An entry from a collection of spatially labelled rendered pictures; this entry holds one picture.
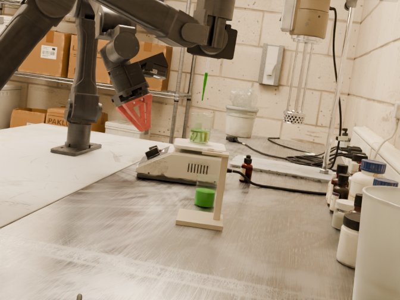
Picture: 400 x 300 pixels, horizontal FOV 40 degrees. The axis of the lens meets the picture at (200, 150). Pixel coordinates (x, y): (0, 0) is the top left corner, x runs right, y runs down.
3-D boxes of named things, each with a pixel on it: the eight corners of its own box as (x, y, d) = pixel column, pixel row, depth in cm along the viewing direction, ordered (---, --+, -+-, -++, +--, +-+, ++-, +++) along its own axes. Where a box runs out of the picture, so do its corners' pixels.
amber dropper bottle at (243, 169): (249, 181, 140) (253, 153, 139) (251, 184, 137) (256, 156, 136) (237, 180, 140) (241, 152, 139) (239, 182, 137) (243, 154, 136)
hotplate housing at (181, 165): (134, 178, 125) (138, 143, 124) (140, 168, 138) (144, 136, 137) (232, 191, 126) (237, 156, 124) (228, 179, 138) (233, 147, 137)
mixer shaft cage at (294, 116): (281, 122, 160) (294, 34, 156) (281, 121, 166) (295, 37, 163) (305, 125, 159) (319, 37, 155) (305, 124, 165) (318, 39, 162)
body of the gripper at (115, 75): (137, 95, 132) (125, 66, 131) (151, 88, 123) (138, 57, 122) (112, 105, 130) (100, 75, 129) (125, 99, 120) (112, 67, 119)
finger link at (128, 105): (153, 125, 131) (138, 88, 130) (164, 122, 125) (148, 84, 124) (128, 136, 129) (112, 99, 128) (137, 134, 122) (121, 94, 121)
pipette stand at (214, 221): (175, 224, 93) (185, 149, 91) (178, 212, 101) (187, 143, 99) (222, 231, 93) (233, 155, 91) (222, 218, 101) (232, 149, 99)
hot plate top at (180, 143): (172, 147, 125) (173, 143, 124) (175, 140, 136) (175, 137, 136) (225, 155, 125) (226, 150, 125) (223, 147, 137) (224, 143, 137)
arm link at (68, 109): (103, 103, 148) (97, 101, 153) (69, 100, 144) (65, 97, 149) (100, 127, 149) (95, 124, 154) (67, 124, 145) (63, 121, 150)
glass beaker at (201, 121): (182, 143, 131) (186, 109, 130) (199, 143, 135) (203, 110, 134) (199, 147, 127) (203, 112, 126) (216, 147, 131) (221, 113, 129)
